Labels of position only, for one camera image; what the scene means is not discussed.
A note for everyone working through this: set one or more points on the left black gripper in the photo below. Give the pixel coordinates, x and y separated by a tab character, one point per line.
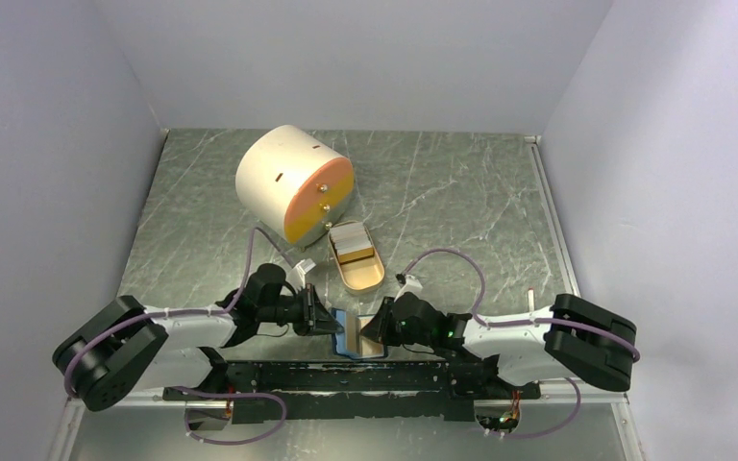
315	319

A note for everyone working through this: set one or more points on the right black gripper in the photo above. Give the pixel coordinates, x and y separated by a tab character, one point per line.
381	326

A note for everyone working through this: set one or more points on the blue leather card holder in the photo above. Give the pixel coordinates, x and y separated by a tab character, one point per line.
345	341

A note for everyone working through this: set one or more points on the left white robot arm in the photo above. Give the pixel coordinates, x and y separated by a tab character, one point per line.
128	347

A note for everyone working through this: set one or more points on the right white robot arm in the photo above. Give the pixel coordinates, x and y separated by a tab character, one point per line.
570	338

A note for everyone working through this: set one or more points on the tan oval card tray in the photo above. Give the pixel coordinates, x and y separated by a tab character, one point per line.
360	271

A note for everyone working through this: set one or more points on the stack of white cards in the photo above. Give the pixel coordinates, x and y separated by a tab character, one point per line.
350	238

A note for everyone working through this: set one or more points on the round white drawer cabinet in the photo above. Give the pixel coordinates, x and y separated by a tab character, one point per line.
294	184

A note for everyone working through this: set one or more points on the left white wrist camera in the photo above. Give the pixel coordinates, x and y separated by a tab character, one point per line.
298	274

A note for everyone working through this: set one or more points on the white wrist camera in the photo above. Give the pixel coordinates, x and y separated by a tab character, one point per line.
298	274
408	284

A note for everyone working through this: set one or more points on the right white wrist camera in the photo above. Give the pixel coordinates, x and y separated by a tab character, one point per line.
408	284

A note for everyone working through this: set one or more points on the black base frame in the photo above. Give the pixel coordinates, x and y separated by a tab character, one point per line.
329	390

